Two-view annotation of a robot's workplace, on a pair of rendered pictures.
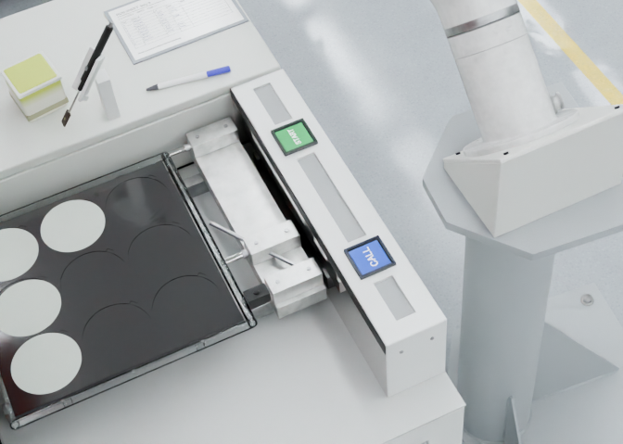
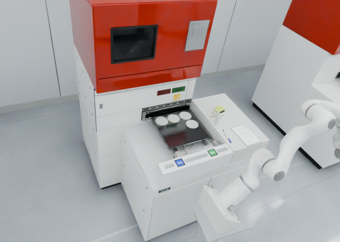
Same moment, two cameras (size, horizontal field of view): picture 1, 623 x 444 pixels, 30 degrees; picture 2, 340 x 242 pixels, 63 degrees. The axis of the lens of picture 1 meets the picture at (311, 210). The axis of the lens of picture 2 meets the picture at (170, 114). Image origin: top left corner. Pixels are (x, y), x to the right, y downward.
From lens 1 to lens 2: 1.36 m
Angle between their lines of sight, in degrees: 53
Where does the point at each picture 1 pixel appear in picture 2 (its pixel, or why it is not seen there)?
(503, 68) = (231, 187)
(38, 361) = (162, 119)
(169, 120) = (217, 135)
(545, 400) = not seen: outside the picture
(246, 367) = (164, 153)
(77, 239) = (188, 124)
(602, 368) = not seen: outside the picture
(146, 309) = (172, 134)
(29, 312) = (172, 118)
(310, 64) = (303, 223)
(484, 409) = not seen: outside the picture
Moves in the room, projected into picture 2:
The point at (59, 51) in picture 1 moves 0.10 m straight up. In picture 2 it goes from (232, 117) to (236, 107)
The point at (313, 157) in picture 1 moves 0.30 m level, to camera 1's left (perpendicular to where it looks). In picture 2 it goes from (207, 156) to (199, 126)
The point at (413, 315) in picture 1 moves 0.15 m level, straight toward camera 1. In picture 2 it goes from (164, 168) to (141, 165)
